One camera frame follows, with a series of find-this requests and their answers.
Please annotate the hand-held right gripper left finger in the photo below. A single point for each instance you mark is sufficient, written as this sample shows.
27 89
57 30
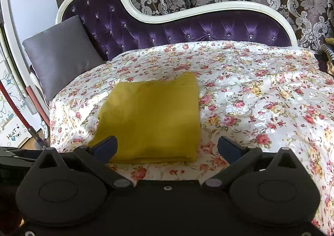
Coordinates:
107 146

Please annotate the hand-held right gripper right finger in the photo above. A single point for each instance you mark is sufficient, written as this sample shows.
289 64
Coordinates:
229 148

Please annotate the mustard yellow knit sweater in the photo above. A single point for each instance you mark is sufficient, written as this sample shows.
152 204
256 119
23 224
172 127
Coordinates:
151 116

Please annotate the red pole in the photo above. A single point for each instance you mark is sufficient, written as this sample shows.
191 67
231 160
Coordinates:
15 111

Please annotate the floral printed blanket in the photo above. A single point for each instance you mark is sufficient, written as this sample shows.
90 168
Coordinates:
261 100

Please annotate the grey cushion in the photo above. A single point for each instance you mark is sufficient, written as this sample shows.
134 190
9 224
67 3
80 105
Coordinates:
60 56

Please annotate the striped cloth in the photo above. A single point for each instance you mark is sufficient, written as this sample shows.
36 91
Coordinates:
327 56

